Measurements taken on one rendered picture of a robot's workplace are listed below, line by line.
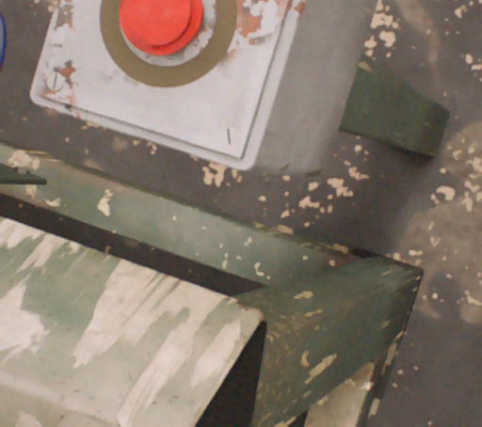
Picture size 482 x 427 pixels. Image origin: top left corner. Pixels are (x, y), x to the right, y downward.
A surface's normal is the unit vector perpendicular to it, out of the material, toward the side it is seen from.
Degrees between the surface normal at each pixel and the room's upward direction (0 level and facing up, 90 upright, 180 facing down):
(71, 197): 0
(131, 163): 0
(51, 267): 58
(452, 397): 0
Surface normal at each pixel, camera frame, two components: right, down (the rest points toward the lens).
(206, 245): -0.27, -0.01
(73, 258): 0.11, -0.82
